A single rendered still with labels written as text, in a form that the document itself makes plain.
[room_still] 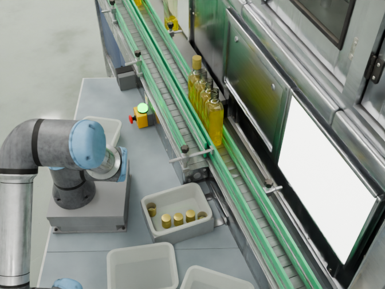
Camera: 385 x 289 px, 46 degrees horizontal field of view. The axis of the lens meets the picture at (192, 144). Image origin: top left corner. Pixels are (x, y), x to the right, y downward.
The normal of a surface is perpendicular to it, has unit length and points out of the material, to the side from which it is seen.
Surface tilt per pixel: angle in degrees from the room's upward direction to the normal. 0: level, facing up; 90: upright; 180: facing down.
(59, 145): 49
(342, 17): 90
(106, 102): 0
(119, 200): 1
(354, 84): 90
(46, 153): 69
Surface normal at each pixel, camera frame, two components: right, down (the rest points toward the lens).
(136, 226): 0.00, -0.68
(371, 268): -0.94, 0.25
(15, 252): 0.40, 0.02
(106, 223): 0.03, 0.73
